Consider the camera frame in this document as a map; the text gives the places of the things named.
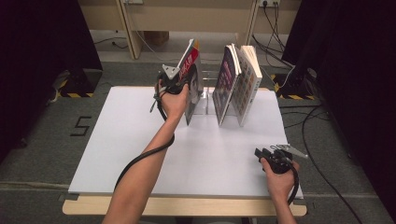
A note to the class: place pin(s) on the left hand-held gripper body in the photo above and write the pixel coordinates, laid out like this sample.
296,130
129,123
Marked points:
174,85

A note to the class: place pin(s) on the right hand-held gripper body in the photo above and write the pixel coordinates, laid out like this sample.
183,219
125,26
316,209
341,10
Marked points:
280,165

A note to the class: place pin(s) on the black magazine red print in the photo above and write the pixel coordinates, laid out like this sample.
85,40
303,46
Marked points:
194,93

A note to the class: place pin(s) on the clear acrylic book stand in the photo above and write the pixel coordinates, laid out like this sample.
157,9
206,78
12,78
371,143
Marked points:
208,102

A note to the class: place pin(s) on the person's left hand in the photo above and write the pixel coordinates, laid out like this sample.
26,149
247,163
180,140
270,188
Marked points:
174,104

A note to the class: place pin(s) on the person's right hand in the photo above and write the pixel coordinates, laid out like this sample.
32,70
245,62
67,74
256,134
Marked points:
281,185

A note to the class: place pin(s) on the black stand base striped tape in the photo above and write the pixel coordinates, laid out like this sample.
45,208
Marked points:
82,84
294,90

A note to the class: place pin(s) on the beige wooden desk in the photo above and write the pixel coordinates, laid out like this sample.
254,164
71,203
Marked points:
155,18

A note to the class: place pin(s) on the black curtain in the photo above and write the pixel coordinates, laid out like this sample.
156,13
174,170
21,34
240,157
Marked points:
37,62
358,77

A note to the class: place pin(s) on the white wall socket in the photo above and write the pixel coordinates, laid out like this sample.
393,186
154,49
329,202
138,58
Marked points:
271,2

